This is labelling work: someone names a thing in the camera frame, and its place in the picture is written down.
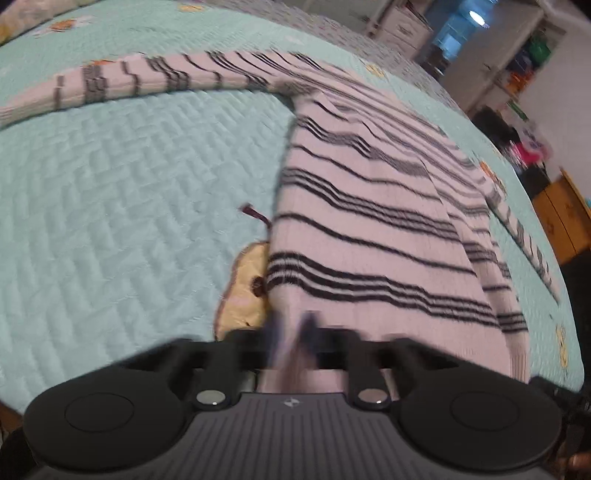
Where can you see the pink plastic bag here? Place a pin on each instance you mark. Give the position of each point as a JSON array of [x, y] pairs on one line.
[[531, 147]]

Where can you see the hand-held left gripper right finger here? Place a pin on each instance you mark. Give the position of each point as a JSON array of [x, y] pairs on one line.
[[309, 333]]

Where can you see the mint bee-print quilted bedspread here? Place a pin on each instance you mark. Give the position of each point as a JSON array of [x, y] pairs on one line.
[[115, 207]]

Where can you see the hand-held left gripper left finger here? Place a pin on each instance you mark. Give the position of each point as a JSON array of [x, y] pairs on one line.
[[277, 334]]

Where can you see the wooden cabinet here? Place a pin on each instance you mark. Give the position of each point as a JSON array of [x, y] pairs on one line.
[[563, 217]]

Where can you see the green plastic bag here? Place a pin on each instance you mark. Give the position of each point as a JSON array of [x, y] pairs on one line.
[[538, 48]]

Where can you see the white black-striped sweater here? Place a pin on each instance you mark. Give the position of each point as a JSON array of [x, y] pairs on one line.
[[369, 230]]

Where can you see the black chair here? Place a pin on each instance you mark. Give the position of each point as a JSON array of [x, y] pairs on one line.
[[491, 124]]

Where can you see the white drawer cabinet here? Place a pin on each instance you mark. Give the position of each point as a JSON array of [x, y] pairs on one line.
[[401, 27]]

